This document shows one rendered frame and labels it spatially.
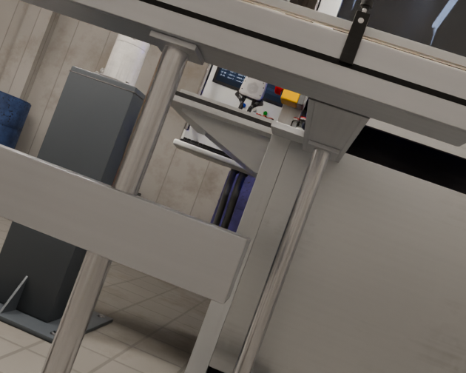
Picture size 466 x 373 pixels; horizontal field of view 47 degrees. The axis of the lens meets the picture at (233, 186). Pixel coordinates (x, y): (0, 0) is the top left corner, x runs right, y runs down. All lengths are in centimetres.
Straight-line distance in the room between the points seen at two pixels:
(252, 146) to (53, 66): 489
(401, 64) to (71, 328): 74
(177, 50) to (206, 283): 42
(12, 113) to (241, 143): 428
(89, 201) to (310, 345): 99
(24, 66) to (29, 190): 552
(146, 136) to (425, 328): 113
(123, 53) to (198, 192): 385
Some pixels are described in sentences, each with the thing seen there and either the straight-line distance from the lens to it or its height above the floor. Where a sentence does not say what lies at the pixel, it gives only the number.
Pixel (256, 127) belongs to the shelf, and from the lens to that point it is 177.
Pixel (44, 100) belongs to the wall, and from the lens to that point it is 649.
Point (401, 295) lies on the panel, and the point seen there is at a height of 52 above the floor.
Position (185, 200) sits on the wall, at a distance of 574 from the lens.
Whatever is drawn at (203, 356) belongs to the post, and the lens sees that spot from 179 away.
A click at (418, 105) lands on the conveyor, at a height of 86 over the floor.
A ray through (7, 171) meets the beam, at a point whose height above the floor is 51.
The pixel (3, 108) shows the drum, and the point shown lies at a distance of 588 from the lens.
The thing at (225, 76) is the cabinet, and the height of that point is 122.
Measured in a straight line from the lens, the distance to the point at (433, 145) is 179.
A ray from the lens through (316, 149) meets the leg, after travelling 152.
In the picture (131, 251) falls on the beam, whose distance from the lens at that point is 96.
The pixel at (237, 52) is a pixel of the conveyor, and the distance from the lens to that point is 95.
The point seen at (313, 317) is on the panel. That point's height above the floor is 35.
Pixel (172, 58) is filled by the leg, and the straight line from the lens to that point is 101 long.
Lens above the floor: 59
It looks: 2 degrees up
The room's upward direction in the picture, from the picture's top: 20 degrees clockwise
